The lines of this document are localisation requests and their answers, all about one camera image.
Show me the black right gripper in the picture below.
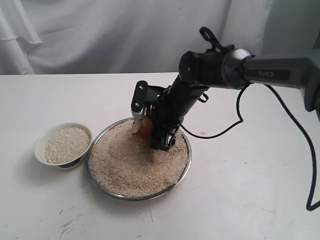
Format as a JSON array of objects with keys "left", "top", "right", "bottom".
[{"left": 146, "top": 86, "right": 185, "bottom": 152}]

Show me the brown wooden cup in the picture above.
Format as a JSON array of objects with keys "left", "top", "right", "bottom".
[{"left": 135, "top": 117, "right": 153, "bottom": 140}]

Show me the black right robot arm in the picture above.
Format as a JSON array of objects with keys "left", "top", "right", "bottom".
[{"left": 150, "top": 48, "right": 320, "bottom": 151}]

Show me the rice heap in tray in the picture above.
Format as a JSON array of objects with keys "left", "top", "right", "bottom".
[{"left": 89, "top": 119, "right": 189, "bottom": 196}]

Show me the rice in white bowl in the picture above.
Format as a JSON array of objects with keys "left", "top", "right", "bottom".
[{"left": 44, "top": 127, "right": 91, "bottom": 164}]

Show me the white ceramic bowl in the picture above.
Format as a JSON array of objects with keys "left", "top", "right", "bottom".
[{"left": 34, "top": 122, "right": 93, "bottom": 170}]

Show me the round metal tray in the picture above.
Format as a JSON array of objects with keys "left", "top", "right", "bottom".
[{"left": 86, "top": 117, "right": 193, "bottom": 202}]

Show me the white backdrop curtain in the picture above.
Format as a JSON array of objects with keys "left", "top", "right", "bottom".
[{"left": 0, "top": 0, "right": 320, "bottom": 75}]

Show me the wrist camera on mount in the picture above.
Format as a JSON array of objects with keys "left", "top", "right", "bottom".
[{"left": 130, "top": 80, "right": 149, "bottom": 120}]

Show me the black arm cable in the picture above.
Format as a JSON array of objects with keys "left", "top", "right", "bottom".
[{"left": 178, "top": 26, "right": 320, "bottom": 212}]

